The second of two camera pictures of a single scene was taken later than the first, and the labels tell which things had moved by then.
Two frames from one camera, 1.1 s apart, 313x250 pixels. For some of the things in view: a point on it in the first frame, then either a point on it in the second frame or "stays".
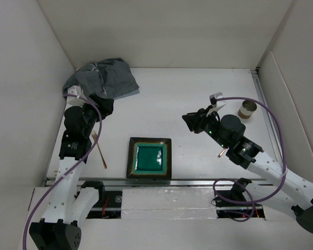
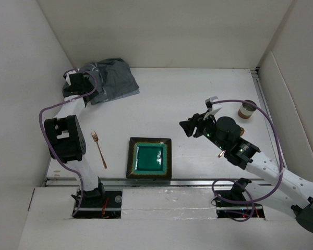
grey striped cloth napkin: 111,78 stays
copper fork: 95,136 stays
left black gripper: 104,105 → 88,86
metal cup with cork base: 247,109 stays
